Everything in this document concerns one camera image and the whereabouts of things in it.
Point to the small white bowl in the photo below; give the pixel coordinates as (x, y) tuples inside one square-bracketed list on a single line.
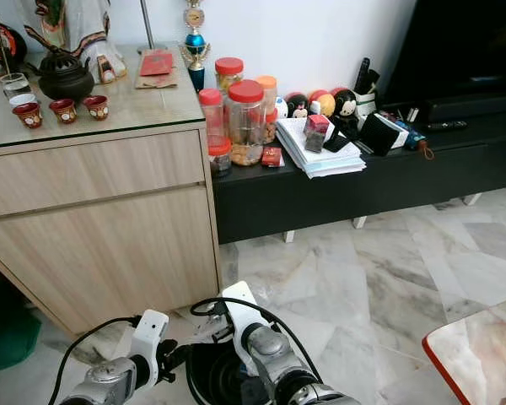
[(23, 99)]

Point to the white blue pouch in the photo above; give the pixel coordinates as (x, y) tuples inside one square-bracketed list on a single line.
[(413, 135)]

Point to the black pouch wallet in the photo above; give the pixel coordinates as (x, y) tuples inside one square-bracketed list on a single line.
[(379, 133)]

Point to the clear drinking glass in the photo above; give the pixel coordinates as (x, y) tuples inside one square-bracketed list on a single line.
[(14, 84)]

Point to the white robed statue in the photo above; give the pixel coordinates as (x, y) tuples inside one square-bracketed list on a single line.
[(76, 25)]

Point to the white paper stack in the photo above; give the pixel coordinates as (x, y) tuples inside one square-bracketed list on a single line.
[(329, 160)]

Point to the short red lid jar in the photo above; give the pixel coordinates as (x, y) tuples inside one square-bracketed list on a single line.
[(229, 71)]

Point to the pink marble folding table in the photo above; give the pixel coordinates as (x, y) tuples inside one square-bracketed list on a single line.
[(481, 359)]

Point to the black mouse plush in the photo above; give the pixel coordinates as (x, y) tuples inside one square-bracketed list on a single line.
[(347, 106)]

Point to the black remote control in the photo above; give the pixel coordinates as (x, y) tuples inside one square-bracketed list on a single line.
[(447, 126)]

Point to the orange round plush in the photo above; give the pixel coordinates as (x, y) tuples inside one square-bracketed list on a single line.
[(324, 102)]

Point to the small red box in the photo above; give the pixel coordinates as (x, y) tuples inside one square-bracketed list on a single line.
[(272, 157), (317, 132)]

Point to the red packet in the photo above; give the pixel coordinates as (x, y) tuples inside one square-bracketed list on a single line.
[(157, 62)]

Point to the orange lid jar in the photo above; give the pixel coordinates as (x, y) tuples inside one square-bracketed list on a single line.
[(267, 89)]

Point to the black rubbish bin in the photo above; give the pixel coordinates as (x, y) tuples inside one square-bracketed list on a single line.
[(223, 384)]

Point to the gold blue trophy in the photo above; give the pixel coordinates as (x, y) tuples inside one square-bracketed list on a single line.
[(193, 42)]

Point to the light wooden cabinet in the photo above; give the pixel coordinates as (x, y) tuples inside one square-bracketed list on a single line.
[(101, 228)]

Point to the black flat television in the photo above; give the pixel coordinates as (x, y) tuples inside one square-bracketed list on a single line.
[(455, 42)]

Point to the large red lid snack jar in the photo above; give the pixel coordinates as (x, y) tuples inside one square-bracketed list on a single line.
[(245, 122)]

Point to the holder with black remotes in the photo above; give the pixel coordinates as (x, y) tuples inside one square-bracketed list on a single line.
[(366, 89)]

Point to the tiny dark content jar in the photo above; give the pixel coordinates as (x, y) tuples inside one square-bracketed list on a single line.
[(220, 159)]

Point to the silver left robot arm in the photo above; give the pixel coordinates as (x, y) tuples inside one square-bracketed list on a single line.
[(105, 381)]

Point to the green floor object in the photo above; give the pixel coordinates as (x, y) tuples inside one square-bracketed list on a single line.
[(8, 337)]

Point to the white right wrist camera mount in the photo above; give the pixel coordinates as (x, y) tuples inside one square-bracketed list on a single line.
[(243, 312)]

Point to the slim red lid jar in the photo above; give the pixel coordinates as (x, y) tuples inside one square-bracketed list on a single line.
[(210, 116)]

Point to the small red tea cup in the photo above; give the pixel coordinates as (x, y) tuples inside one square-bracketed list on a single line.
[(33, 116), (64, 111), (96, 108)]

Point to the black low TV cabinet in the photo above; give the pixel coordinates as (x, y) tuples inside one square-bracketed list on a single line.
[(396, 186)]

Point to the black iron teapot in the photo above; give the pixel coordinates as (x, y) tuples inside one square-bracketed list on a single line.
[(63, 79)]

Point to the black white round plush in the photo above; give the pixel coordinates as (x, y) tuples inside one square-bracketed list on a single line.
[(298, 105)]

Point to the thin metal rod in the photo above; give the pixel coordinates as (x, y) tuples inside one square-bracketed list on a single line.
[(147, 24)]

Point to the round black red plaque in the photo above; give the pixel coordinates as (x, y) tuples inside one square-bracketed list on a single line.
[(2, 42)]

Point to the small red top box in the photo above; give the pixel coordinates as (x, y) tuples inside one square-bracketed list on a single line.
[(317, 132)]

